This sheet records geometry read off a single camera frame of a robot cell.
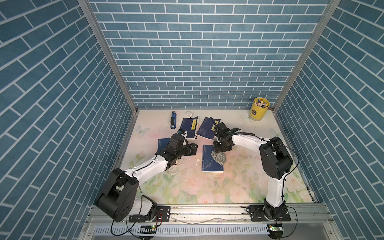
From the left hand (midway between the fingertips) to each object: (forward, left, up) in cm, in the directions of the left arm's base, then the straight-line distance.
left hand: (195, 147), depth 87 cm
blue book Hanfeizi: (+24, +5, -9) cm, 27 cm away
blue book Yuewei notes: (+20, -7, -9) cm, 23 cm away
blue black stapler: (+26, +16, -6) cm, 31 cm away
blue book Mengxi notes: (+6, +22, -7) cm, 23 cm away
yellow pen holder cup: (+30, -45, +4) cm, 54 cm away
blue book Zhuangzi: (-6, -8, -10) cm, 14 cm away
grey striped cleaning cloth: (-3, -15, -6) cm, 16 cm away
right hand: (+3, -14, -9) cm, 17 cm away
